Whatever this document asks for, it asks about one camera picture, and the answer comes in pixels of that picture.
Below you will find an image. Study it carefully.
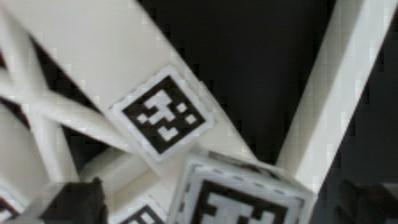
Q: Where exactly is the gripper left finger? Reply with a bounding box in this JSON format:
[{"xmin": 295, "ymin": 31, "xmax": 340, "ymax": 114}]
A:
[{"xmin": 39, "ymin": 178, "xmax": 109, "ymax": 224}]

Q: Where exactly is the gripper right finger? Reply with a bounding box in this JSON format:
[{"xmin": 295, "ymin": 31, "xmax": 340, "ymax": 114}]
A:
[{"xmin": 336, "ymin": 180, "xmax": 398, "ymax": 224}]

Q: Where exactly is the white tagged cube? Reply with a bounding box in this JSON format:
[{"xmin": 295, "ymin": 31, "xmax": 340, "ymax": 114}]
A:
[{"xmin": 167, "ymin": 147, "xmax": 317, "ymax": 224}]

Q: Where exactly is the white chair back frame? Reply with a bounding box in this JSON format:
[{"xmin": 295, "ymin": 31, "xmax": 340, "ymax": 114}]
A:
[{"xmin": 0, "ymin": 0, "xmax": 256, "ymax": 224}]

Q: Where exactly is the white front rail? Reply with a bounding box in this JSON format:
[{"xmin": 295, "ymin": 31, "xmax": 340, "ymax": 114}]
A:
[{"xmin": 277, "ymin": 0, "xmax": 398, "ymax": 191}]

